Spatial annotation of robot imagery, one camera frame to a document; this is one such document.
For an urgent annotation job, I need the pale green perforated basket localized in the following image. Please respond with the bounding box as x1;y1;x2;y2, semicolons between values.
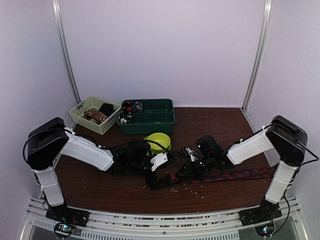
69;96;121;135

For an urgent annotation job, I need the dark floral rolled tie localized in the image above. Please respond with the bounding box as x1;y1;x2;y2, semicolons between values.
131;101;143;113

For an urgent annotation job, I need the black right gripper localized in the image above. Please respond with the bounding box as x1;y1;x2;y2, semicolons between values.
176;154;215;179

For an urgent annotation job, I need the lime green bowl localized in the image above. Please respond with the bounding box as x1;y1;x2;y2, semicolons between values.
146;132;172;151

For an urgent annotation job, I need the right aluminium frame post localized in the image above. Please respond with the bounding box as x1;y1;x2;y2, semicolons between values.
241;0;274;113

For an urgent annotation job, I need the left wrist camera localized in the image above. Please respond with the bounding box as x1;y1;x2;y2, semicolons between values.
150;152;176;172

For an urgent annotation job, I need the red navy striped tie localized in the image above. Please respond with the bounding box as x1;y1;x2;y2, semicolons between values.
169;165;278;185

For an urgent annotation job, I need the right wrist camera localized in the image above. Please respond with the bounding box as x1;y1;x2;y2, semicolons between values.
180;147;199;162

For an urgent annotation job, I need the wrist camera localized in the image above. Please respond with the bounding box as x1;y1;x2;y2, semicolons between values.
150;152;176;172
180;147;199;162

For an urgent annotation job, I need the green divided organizer tray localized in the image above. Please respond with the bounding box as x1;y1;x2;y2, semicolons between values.
117;98;176;135

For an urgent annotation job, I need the black white patterned rolled tie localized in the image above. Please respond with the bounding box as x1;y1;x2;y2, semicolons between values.
118;109;132;125

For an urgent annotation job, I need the aluminium frame post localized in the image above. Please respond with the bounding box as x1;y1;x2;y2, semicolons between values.
52;0;81;104
241;0;274;113

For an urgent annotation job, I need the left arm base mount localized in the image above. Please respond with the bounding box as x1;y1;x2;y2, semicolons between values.
45;205;90;227

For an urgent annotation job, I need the left aluminium frame post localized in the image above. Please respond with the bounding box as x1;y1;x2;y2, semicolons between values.
52;0;81;104

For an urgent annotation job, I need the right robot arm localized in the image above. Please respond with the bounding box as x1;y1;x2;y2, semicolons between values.
177;115;320;221

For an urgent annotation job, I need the red black rolled tie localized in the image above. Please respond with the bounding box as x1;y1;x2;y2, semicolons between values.
121;100;133;112

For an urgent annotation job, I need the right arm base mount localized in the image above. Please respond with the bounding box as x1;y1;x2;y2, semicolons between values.
238;197;282;226

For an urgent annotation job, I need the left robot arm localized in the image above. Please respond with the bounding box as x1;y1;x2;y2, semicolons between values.
22;117;175;222

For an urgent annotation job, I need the brown floral tie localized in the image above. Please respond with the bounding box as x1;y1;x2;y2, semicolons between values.
83;108;108;125

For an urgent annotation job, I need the lime green plate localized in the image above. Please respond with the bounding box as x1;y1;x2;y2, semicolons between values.
142;134;172;155

